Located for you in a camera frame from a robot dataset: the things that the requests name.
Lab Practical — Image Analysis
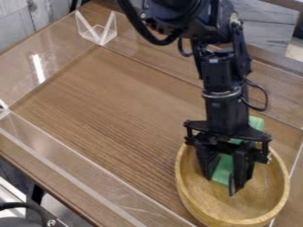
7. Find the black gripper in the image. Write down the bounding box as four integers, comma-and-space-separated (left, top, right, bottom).
183, 91, 273, 196

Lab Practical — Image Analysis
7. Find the green rectangular block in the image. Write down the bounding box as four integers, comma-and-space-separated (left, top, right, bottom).
213, 116, 266, 186

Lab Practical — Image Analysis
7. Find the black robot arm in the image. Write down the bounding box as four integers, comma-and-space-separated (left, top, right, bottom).
142, 0, 271, 194

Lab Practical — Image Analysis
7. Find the brown wooden bowl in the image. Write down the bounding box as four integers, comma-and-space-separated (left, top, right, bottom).
175, 145, 290, 227

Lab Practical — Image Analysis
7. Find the black table leg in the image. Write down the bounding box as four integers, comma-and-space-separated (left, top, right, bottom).
31, 184, 46, 204

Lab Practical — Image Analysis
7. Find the clear acrylic front wall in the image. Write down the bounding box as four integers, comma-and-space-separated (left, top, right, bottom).
0, 110, 195, 227

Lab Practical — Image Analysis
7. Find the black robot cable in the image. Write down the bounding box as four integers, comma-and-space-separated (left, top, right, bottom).
117, 0, 187, 47

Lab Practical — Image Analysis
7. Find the clear acrylic corner bracket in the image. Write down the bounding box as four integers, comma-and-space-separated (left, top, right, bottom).
75, 11, 118, 46

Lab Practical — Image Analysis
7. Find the black cable bottom left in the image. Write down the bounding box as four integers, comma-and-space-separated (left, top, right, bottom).
0, 201, 51, 227

